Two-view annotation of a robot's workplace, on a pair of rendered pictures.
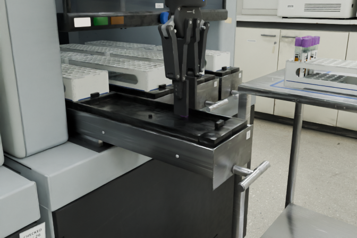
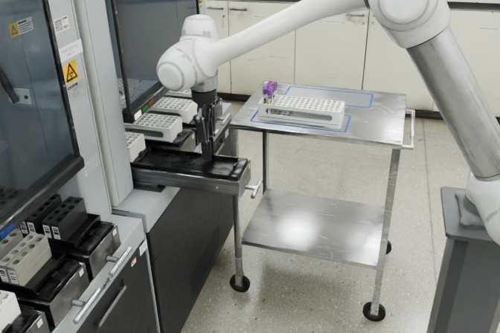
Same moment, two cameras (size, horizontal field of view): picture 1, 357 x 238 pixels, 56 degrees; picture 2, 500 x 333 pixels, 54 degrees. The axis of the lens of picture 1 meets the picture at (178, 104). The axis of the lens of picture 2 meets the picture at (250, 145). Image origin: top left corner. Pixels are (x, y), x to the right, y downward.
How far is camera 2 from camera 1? 0.96 m
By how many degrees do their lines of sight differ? 22
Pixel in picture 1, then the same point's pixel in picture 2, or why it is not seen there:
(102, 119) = (161, 172)
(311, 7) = not seen: outside the picture
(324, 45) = not seen: hidden behind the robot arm
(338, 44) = not seen: hidden behind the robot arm
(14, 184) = (131, 222)
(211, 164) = (237, 189)
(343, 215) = (307, 186)
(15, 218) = (137, 239)
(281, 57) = (232, 31)
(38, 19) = (117, 123)
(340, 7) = not seen: outside the picture
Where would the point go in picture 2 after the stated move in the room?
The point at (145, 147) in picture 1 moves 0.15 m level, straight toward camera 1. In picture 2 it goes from (195, 185) to (215, 210)
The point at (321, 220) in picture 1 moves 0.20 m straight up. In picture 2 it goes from (290, 196) to (291, 160)
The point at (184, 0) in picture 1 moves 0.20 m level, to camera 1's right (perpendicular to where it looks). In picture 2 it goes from (207, 100) to (270, 91)
